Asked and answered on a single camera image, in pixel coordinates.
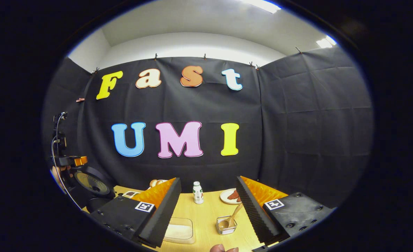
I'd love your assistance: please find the black backdrop cloth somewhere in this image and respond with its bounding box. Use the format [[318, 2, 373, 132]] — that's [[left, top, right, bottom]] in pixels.
[[42, 47, 373, 209]]

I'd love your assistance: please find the white plate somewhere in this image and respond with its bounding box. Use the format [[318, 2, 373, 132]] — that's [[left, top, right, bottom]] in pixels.
[[220, 188, 242, 205]]

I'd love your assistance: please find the dark rice cooker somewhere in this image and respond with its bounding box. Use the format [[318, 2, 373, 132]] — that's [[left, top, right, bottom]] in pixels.
[[66, 164, 116, 213]]

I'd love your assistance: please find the clear box of rice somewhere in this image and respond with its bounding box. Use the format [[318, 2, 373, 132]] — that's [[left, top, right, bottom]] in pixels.
[[163, 217, 196, 244]]

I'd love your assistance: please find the metal wire chopstick holder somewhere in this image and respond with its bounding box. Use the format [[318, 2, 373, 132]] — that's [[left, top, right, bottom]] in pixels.
[[216, 216, 238, 236]]

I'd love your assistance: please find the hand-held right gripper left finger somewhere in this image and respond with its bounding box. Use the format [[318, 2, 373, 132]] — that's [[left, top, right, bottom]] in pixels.
[[89, 177, 182, 248]]

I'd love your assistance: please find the small ceiling light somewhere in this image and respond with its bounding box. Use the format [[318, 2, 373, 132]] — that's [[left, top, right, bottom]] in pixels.
[[316, 35, 337, 49]]

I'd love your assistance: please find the wooden spoon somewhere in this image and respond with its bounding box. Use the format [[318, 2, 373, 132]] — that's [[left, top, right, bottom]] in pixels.
[[219, 203, 244, 230]]

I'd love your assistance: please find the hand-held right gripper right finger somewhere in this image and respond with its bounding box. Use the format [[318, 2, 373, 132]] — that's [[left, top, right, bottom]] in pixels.
[[235, 176, 335, 245]]

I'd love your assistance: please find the long ceiling light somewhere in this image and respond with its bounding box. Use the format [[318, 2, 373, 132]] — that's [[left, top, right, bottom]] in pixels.
[[240, 0, 282, 14]]

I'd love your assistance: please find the white drink bottle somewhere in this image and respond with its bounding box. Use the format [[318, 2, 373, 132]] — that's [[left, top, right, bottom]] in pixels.
[[192, 181, 204, 205]]

